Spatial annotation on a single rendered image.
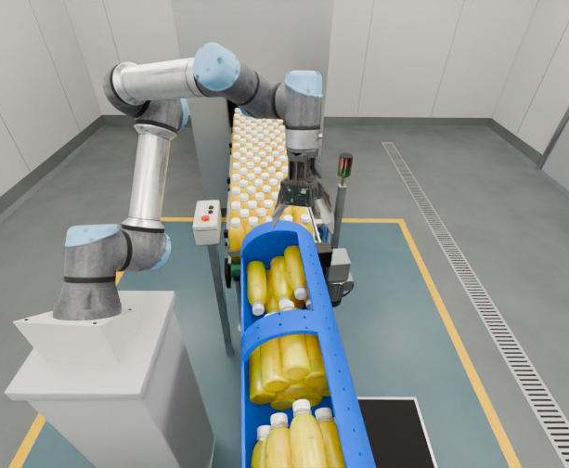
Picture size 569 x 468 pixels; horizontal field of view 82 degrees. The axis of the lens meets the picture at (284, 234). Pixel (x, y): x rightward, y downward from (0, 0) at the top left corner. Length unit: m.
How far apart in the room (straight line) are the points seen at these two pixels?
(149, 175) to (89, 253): 0.26
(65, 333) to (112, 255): 0.20
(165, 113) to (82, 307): 0.54
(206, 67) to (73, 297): 0.61
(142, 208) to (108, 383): 0.45
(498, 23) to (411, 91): 1.27
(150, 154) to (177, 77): 0.32
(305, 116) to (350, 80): 4.68
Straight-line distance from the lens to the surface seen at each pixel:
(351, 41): 5.27
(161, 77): 0.80
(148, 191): 1.00
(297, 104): 0.70
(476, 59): 5.89
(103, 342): 0.91
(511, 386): 2.56
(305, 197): 0.72
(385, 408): 2.02
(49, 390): 1.03
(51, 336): 0.97
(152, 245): 1.00
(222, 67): 0.65
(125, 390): 0.94
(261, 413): 1.01
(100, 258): 0.93
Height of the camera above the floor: 1.93
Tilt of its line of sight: 39 degrees down
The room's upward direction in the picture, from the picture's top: 1 degrees clockwise
